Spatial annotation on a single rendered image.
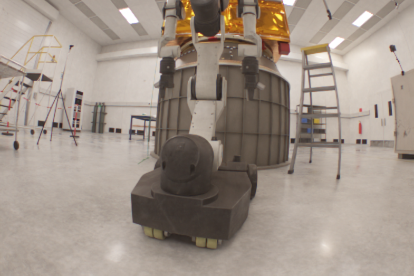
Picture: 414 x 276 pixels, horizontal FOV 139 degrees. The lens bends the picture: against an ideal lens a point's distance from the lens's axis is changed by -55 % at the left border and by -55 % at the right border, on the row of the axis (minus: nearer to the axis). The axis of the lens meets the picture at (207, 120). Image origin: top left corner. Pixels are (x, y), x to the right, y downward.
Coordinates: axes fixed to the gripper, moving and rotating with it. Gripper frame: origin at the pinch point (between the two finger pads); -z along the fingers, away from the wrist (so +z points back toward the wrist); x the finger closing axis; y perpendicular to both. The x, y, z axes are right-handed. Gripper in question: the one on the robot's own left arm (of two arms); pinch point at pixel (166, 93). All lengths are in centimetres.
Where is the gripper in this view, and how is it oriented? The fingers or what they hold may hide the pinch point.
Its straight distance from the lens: 93.7
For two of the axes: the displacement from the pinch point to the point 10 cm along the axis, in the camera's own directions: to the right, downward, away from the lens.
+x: 1.4, -1.1, 9.8
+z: 0.3, -9.9, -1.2
